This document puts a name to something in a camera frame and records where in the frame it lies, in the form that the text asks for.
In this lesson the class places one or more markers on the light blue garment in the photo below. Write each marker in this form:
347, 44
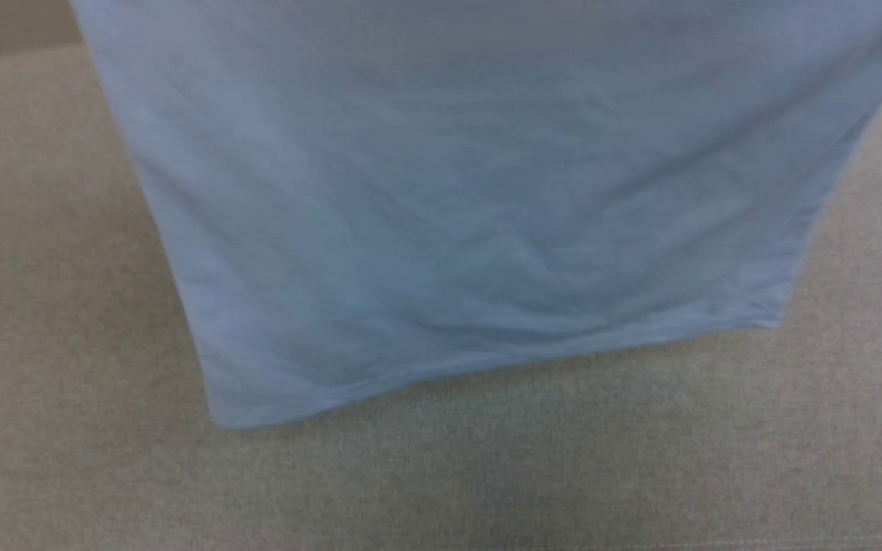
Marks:
449, 191

